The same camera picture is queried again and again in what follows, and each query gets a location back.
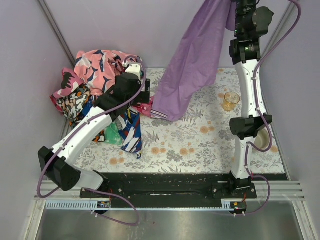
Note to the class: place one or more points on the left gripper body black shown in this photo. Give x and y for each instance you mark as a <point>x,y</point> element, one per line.
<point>144,91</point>

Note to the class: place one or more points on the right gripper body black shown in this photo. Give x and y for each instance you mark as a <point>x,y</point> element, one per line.
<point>240,5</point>

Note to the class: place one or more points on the salmon whale print cloth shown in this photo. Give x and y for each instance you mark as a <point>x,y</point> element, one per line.
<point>99,68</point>

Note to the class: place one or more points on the purple cloth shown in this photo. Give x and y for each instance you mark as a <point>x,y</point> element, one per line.
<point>195,62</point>

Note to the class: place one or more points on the pink camouflage cloth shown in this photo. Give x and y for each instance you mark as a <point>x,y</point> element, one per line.
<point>75,85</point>

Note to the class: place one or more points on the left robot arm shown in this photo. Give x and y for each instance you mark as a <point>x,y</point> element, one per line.
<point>58,162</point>

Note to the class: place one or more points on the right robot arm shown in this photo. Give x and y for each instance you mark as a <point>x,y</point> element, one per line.
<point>245,54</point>

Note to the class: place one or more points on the blue white patterned cloth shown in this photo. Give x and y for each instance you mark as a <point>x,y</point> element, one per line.
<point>129,128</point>

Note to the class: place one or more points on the green white cloth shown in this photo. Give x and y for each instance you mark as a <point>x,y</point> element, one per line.
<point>112,135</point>

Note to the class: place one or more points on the orange black camouflage cloth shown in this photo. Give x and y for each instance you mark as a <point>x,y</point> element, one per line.
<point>75,106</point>

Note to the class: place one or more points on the amber drinking glass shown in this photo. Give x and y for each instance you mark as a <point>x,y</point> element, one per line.
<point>230,101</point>

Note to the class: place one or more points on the floral table mat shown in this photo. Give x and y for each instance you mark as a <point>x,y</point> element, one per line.
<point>200,142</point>

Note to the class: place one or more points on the beige metal bowl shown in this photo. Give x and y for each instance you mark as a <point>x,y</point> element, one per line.
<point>262,141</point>

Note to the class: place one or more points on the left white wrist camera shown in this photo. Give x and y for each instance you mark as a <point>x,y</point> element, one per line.
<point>133,68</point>

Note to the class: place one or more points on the right aluminium corner post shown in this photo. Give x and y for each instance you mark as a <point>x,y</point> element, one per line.
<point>286,25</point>

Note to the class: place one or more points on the aluminium corner post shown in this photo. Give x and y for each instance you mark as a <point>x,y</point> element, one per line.
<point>58,33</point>
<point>286,25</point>

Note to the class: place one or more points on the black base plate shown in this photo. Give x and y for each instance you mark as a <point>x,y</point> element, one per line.
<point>178,190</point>

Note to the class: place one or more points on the left aluminium corner post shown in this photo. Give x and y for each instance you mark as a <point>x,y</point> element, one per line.
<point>58,33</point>

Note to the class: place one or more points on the white slotted cable duct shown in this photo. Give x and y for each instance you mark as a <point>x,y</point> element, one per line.
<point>95,205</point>

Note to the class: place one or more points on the aluminium front rail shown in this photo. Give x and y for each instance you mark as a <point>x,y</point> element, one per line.
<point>279,191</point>

